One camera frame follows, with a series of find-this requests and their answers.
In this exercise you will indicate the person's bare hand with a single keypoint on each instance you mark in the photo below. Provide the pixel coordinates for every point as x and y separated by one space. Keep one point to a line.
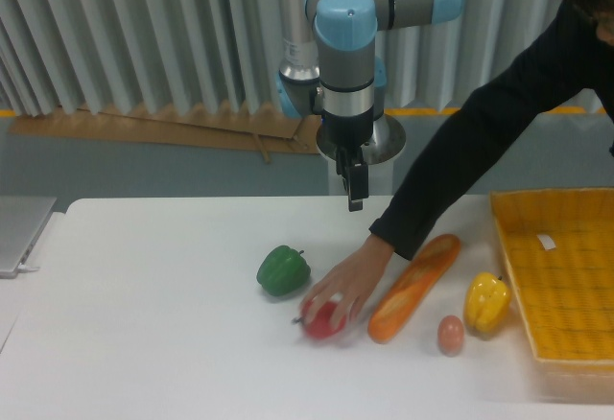
353 281

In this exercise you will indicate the toy baguette bread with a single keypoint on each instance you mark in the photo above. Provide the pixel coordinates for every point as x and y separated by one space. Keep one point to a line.
405 295

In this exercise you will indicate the brown cardboard sheet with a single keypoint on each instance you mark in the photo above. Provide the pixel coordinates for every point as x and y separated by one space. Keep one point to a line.
267 131

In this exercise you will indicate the green toy bell pepper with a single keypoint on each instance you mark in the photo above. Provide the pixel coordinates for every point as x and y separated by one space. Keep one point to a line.
284 270

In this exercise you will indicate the white label tag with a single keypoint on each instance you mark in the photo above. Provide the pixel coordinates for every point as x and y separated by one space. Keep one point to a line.
547 242

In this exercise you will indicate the red toy bell pepper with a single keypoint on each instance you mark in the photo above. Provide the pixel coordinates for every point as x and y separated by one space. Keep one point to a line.
320 326

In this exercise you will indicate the brown toy egg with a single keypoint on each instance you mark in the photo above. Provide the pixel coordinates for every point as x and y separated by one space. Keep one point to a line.
450 335

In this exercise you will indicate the yellow woven basket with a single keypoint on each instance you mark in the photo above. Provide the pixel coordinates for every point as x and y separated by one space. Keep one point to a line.
564 296

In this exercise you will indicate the black sleeved forearm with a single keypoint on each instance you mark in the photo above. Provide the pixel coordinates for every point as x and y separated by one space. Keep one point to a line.
574 53

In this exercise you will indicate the silver laptop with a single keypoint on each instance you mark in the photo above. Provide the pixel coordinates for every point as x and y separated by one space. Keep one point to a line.
23 219

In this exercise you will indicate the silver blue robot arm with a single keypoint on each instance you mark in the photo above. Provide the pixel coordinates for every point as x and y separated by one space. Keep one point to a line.
330 69

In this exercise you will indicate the grey pleated curtain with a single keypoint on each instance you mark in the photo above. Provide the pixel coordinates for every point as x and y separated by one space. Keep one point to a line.
125 53

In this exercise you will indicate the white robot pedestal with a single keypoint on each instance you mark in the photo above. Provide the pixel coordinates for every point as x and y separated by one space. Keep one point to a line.
386 144

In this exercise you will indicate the yellow toy bell pepper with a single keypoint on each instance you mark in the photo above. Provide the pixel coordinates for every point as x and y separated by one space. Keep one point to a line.
486 303

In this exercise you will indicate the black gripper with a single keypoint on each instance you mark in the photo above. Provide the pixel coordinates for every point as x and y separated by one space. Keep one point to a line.
350 133

